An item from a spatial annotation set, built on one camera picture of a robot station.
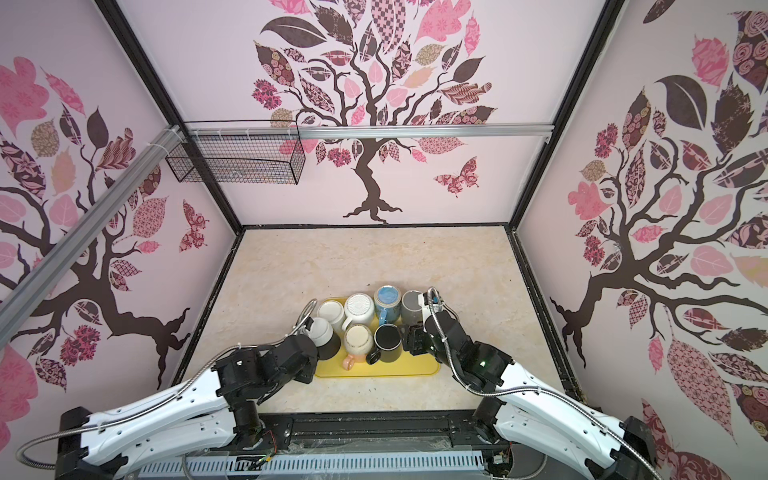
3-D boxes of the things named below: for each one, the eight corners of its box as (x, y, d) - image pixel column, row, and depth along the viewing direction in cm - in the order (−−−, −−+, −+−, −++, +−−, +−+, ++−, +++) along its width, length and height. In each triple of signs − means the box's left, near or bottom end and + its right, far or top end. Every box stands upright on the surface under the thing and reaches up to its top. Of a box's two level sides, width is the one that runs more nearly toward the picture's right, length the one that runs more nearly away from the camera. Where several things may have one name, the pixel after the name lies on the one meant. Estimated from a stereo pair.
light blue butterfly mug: (375, 333, 93) (373, 315, 83) (376, 304, 100) (375, 284, 90) (400, 333, 93) (400, 315, 83) (399, 304, 100) (400, 284, 90)
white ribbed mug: (346, 338, 92) (341, 324, 85) (349, 308, 99) (345, 293, 92) (374, 338, 92) (372, 324, 85) (375, 308, 99) (373, 293, 92)
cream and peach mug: (345, 369, 85) (341, 359, 78) (348, 336, 91) (345, 324, 85) (372, 369, 85) (370, 359, 78) (373, 336, 91) (372, 324, 85)
